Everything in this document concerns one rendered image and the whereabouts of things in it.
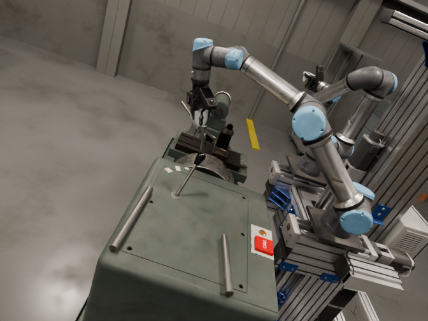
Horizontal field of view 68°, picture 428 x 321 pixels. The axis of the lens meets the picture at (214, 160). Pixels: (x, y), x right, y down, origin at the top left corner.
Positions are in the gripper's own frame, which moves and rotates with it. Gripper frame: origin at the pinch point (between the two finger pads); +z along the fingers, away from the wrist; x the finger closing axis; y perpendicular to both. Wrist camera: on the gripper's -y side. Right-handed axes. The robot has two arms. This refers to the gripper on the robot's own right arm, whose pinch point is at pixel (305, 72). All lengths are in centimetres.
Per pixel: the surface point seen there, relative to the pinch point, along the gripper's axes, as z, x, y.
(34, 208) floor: 31, -173, 136
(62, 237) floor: 1, -153, 139
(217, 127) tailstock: 25, -42, 59
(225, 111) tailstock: 24, -39, 44
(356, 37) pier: 220, 250, 5
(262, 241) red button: -119, -90, 19
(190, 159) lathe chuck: -67, -98, 24
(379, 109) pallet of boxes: 172, 318, 99
